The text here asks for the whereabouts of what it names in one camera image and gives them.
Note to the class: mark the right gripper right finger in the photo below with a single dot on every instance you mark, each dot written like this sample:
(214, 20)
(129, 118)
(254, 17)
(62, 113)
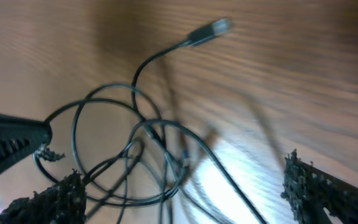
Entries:
(315, 196)

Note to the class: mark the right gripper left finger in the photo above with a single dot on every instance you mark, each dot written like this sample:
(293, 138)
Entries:
(62, 203)

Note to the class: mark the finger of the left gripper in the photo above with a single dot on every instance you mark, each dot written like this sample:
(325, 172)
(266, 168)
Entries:
(19, 138)

